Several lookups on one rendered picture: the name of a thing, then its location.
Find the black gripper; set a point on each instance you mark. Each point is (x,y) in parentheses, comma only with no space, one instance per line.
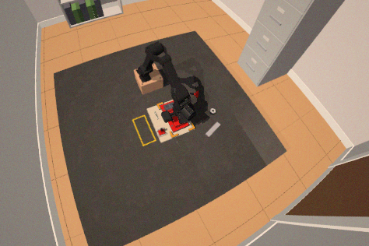
(167,116)

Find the light grey flat bar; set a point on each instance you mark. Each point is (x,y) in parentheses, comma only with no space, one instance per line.
(212,130)

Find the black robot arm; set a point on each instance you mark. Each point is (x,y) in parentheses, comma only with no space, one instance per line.
(178,91)

